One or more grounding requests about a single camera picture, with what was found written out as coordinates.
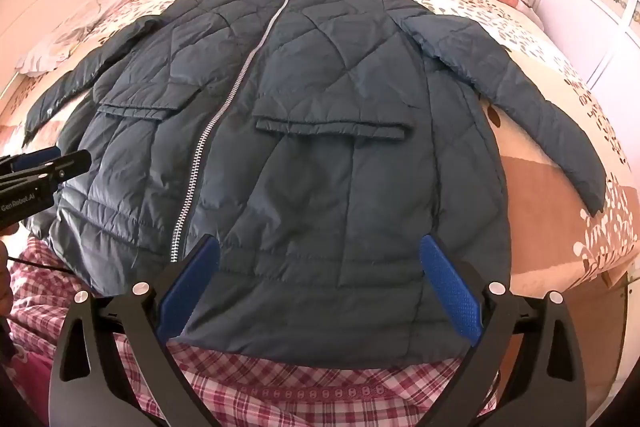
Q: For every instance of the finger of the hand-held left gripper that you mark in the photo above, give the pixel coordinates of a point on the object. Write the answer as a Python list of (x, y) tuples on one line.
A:
[(70, 164), (35, 158)]

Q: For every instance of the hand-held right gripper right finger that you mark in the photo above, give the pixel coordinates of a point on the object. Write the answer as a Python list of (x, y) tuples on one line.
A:
[(450, 292)]

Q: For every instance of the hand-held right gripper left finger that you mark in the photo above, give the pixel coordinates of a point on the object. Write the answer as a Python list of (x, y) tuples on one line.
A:
[(192, 284)]

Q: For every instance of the dark blue quilted jacket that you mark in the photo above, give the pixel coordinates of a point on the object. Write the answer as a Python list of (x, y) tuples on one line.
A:
[(325, 182)]

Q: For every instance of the white crumpled cloth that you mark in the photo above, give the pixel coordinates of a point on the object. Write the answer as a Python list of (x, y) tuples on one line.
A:
[(75, 37)]

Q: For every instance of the beige leaf-patterned blanket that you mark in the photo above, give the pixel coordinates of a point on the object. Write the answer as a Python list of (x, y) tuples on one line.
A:
[(550, 207)]

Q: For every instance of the person's plaid clothing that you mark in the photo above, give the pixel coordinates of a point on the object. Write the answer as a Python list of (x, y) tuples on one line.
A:
[(300, 397)]

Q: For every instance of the white wardrobe with ornament strips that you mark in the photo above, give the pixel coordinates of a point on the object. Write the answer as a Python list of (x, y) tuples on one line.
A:
[(590, 7)]

